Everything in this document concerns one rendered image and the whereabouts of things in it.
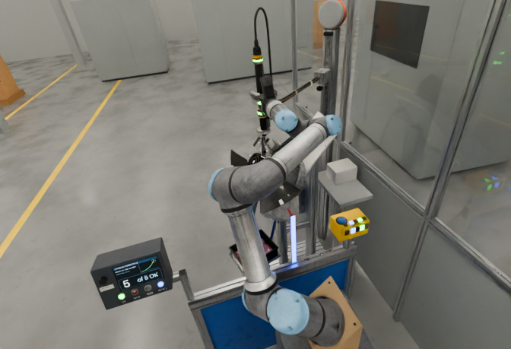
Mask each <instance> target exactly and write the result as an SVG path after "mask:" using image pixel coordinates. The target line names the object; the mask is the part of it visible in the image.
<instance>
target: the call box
mask: <svg viewBox="0 0 511 349"><path fill-rule="evenodd" d="M338 217H345V219H346V222H345V223H346V224H347V225H348V226H347V227H344V225H343V224H340V223H339V222H338ZM362 217H366V216H365V215H364V214H363V212H362V211H361V210H360V209H359V208H355V209H353V210H349V211H346V212H342V213H340V214H335V215H332V216H331V217H330V230H331V231H332V232H333V234H334V235H335V237H336V238H337V239H338V241H339V242H342V241H345V240H349V239H351V238H354V237H357V236H361V235H364V234H366V233H368V229H369V228H368V229H365V230H362V231H358V232H355V233H351V229H352V228H356V227H360V226H362V225H364V224H370V220H369V219H368V218H367V217H366V220H365V221H364V220H363V219H362ZM358 218H361V219H362V220H363V221H361V222H359V221H358ZM355 219H357V221H358V222H357V223H353V224H349V222H348V221H353V220H355ZM346 230H349V231H350V232H349V235H347V236H345V235H344V233H345V231H346Z"/></svg>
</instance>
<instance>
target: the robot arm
mask: <svg viewBox="0 0 511 349"><path fill-rule="evenodd" d="M260 82H261V86H262V92H263V94H260V93H256V92H255V91H252V90H251V91H250V92H249V95H250V96H251V98H252V103H253V105H256V102H259V101H260V102H261V108H260V107H259V112H261V111H262V112H261V114H262V115H263V116H266V115H267V116H268V118H269V119H270V120H273V121H274V122H275V124H276V125H277V127H278V128H279V129H281V130H282V131H285V132H286V133H288V134H289V136H291V137H292V138H293V140H292V141H290V142H289V143H288V144H286V145H285V146H284V147H283V148H282V149H280V150H279V151H278V152H277V153H276V154H274V155H273V156H272V157H266V158H264V159H263V160H262V161H260V162H258V163H255V164H253V165H248V166H241V167H225V168H221V169H219V170H217V171H215V172H214V173H213V174H212V176H211V178H210V180H209V184H208V191H209V193H210V196H211V197H212V198H213V199H214V200H215V201H218V202H219V205H220V208H221V212H222V213H223V214H225V215H227V216H228V219H229V222H230V226H231V229H232V232H233V236H234V239H235V242H236V247H237V249H238V252H239V255H240V259H241V262H242V265H243V270H244V272H245V275H246V280H245V281H244V287H243V292H242V300H243V305H244V306H245V307H246V309H247V310H248V311H249V312H251V313H252V314H253V315H254V316H258V317H259V318H261V319H264V320H265V321H267V322H269V323H271V325H272V326H273V327H274V328H275V329H276V330H278V331H279V332H281V333H284V334H286V335H297V336H302V337H306V338H308V339H309V340H311V342H312V343H314V344H316V345H318V346H320V347H332V346H334V345H336V344H337V343H338V342H339V341H340V340H341V338H342V335H343V334H344V327H345V320H344V313H343V311H342V309H341V307H340V306H339V305H338V303H337V302H336V301H335V300H333V299H332V298H329V297H325V296H318V297H314V298H312V297H308V296H306V295H303V294H301V293H297V292H296V291H293V290H289V289H287V288H284V287H281V286H280V285H279V284H278V279H277V276H276V274H275V273H274V272H273V271H270V268H269V266H268V261H267V258H266V255H265V250H264V247H263V245H262V240H261V237H260V234H259V229H258V227H257V223H256V219H255V216H254V213H253V210H252V206H253V205H254V204H255V202H258V201H261V200H262V199H264V198H265V197H267V196H268V195H270V194H271V193H273V192H274V191H275V190H276V189H277V188H279V187H280V186H281V185H282V184H283V183H284V182H285V181H286V179H287V174H288V173H290V172H291V171H292V170H293V169H294V168H295V167H296V166H297V165H298V164H299V163H301V162H302V161H303V160H304V159H305V158H306V157H307V156H308V155H309V154H311V153H312V152H313V151H314V150H315V149H316V148H317V147H318V146H319V145H320V144H321V143H323V142H324V140H325V139H327V137H328V136H334V135H337V134H339V133H340V132H341V127H342V125H341V120H340V118H339V117H338V116H336V115H327V116H323V117H319V118H314V119H308V120H305V121H301V120H300V119H299V118H298V117H297V116H295V114H294V113H293V112H292V111H290V110H289V109H288V108H287V107H286V106H285V105H284V104H283V103H282V102H280V101H279V100H276V98H277V96H278V92H277V91H276V90H275V89H274V86H273V83H272V79H271V75H268V76H264V77H260Z"/></svg>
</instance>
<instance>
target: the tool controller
mask: <svg viewBox="0 0 511 349"><path fill-rule="evenodd" d="M90 273H91V276H92V278H93V279H94V283H95V285H96V287H97V290H98V292H99V294H100V297H101V299H102V301H103V304H104V306H105V308H106V310H108V309H112V308H115V307H117V306H121V305H124V304H127V303H131V302H134V301H136V300H140V299H143V298H146V297H150V296H153V295H155V294H158V293H163V292H165V291H168V290H172V289H173V270H172V268H171V265H170V260H169V258H168V255H167V251H166V249H165V245H164V243H163V239H162V237H159V238H156V239H153V240H148V241H145V242H142V243H137V244H135V245H131V246H127V247H124V248H121V249H116V250H113V251H110V252H105V253H102V254H99V255H97V257H96V259H95V261H94V263H93V266H92V268H91V270H90ZM131 276H132V280H133V283H134V285H135V286H134V287H132V288H129V289H126V290H121V288H120V286H119V282H118V280H121V279H123V278H128V277H131ZM159 281H163V282H164V286H162V287H158V286H157V283H158V282H159ZM146 285H151V290H149V291H146V290H145V289H144V287H145V286H146ZM134 289H137V290H138V294H137V295H132V290H134ZM120 293H124V294H125V298H124V299H122V300H121V299H119V298H118V295H119V294H120Z"/></svg>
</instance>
